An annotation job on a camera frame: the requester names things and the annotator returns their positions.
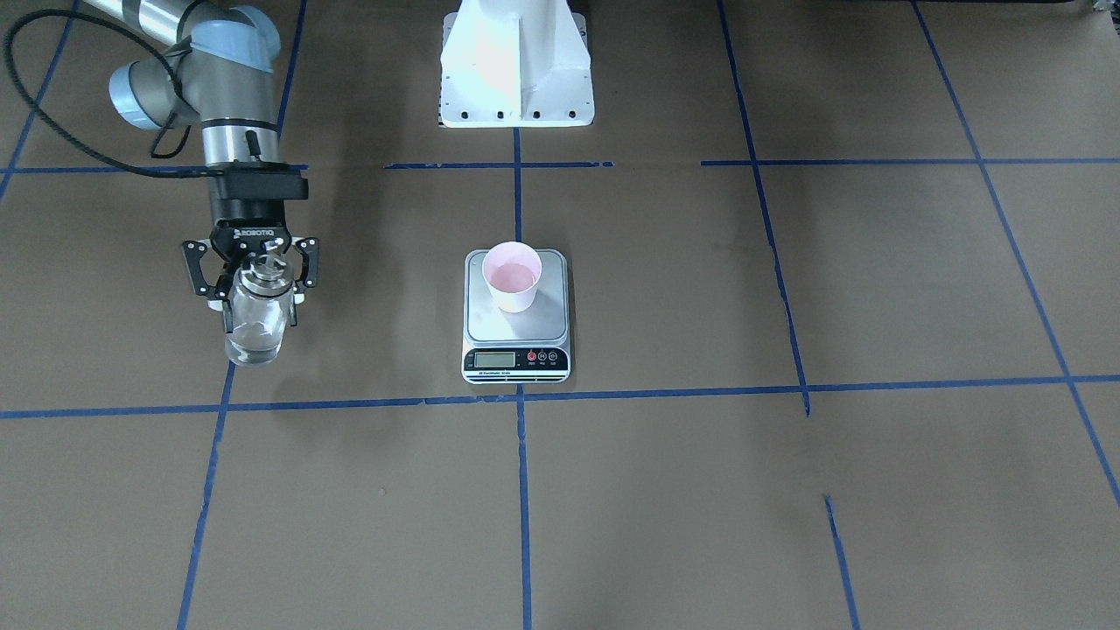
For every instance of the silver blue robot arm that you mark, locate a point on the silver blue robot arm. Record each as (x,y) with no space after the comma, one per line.
(215,75)

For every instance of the pink plastic cup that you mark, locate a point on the pink plastic cup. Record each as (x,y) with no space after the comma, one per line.
(511,271)

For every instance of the clear glass sauce bottle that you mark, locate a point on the clear glass sauce bottle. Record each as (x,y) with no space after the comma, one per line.
(260,303)

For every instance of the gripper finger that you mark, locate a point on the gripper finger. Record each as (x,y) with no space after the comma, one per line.
(215,293)
(304,256)

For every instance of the silver digital kitchen scale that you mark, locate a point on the silver digital kitchen scale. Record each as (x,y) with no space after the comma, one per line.
(517,347)

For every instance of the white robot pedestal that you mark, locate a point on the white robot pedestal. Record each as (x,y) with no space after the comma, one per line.
(515,64)

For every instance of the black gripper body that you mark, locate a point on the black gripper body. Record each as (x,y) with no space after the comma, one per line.
(248,229)

